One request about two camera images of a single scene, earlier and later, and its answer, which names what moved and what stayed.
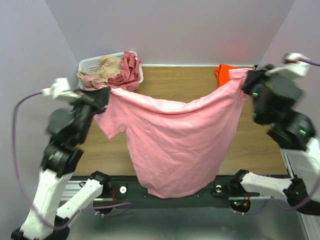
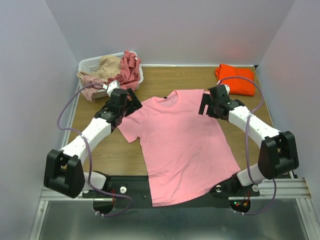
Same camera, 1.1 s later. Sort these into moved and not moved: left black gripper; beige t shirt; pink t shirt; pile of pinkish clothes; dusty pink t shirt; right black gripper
Moved: pink t shirt; right black gripper; left black gripper
Not moved: pile of pinkish clothes; beige t shirt; dusty pink t shirt
